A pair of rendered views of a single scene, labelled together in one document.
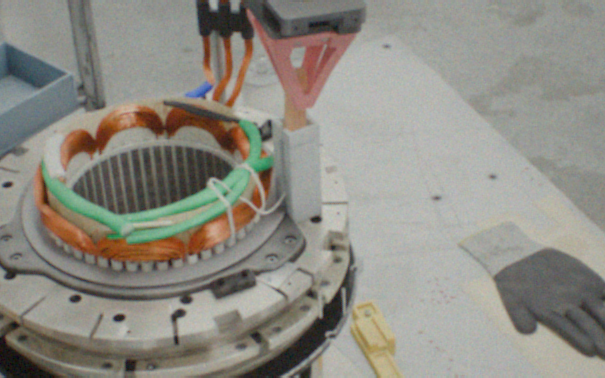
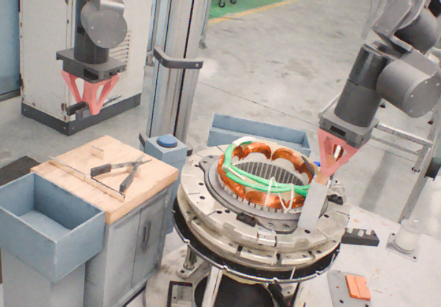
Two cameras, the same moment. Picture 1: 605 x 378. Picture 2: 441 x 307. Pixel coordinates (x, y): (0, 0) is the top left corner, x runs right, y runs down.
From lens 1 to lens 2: 0.49 m
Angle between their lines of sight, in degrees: 39
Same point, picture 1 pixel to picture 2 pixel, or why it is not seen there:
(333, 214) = (316, 235)
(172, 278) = (231, 201)
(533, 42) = not seen: outside the picture
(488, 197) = not seen: outside the picture
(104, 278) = (214, 185)
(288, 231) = (290, 224)
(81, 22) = (409, 203)
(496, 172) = not seen: outside the picture
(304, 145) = (316, 192)
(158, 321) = (209, 207)
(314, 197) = (311, 220)
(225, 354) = (222, 241)
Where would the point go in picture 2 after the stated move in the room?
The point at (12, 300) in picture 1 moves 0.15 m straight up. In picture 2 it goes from (185, 170) to (198, 96)
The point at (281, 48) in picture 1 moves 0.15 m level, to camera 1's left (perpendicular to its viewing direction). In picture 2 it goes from (320, 134) to (253, 94)
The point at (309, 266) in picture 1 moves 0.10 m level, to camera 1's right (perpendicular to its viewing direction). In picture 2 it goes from (279, 238) to (327, 279)
